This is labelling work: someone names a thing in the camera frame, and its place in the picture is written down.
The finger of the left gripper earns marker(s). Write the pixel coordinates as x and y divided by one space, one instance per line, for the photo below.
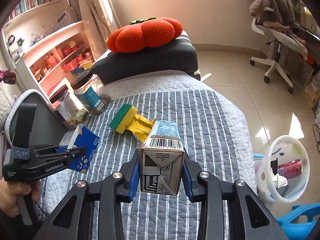
67 153
48 149

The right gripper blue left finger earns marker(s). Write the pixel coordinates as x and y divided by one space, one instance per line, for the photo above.
73 217

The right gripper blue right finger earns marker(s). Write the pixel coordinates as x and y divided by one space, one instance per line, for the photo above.
248 217

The blue almond carton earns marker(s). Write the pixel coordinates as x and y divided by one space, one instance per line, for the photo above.
82 146

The white paper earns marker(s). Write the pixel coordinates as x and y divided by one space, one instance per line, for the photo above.
278 181

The black plastic tray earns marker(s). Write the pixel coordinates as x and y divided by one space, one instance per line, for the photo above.
274 166

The green yellow sponge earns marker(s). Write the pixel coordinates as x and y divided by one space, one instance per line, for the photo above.
123 117

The red milk drink can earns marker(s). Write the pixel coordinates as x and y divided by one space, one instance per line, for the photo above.
292 169

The yellow snack wrapper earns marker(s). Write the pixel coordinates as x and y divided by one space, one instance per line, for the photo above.
140 127

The small grey drink carton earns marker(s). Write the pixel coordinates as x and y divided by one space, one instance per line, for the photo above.
161 159

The white patterned trash bin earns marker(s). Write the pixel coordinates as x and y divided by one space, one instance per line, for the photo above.
285 148

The person left hand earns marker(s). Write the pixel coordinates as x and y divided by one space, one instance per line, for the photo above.
11 189

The jar with mixed nuts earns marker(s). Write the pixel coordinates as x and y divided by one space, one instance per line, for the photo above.
68 108

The blue plastic stool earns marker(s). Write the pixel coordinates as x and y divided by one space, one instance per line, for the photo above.
302 222

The jar with teal label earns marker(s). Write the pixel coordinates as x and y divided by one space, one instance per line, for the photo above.
90 90

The grey striped quilted cover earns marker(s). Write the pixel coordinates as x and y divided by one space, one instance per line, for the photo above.
213 131

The pink white bookshelf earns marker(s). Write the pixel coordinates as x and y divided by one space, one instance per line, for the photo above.
46 44

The red tomato cushion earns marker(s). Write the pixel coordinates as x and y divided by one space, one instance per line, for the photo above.
147 33

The beige curtain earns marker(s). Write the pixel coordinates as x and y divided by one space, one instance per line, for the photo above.
100 21

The black seat cushion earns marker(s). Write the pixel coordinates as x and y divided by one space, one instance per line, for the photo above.
178 54

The white office chair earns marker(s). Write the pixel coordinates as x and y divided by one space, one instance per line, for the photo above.
284 37

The brown blanket on chair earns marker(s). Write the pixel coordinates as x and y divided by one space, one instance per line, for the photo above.
279 16

